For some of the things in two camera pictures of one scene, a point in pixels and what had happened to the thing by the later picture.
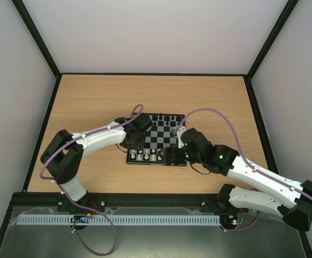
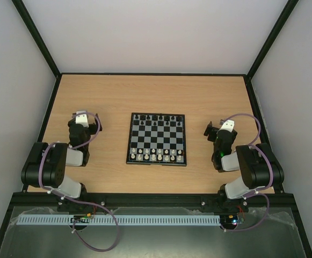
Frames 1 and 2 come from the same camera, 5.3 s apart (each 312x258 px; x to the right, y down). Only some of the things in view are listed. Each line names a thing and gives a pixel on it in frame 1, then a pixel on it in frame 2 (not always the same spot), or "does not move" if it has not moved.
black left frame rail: x=42 y=132 does not move
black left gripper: x=138 y=147 → x=94 y=128
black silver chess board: x=162 y=134 does not move
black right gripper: x=172 y=155 → x=212 y=133
